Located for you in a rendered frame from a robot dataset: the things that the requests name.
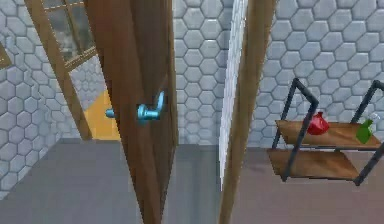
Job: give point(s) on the brown wooden room door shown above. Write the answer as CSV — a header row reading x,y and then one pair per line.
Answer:
x,y
133,66

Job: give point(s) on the blue door knob stub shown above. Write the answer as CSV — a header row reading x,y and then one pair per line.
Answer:
x,y
110,113

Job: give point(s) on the red vase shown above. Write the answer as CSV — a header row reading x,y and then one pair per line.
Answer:
x,y
317,124

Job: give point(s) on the wood framed window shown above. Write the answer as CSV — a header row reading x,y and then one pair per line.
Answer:
x,y
71,30

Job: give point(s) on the green bottle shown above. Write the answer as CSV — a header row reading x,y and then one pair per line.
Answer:
x,y
364,131

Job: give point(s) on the wood shelf with black frame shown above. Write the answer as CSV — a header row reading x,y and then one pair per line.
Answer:
x,y
316,163

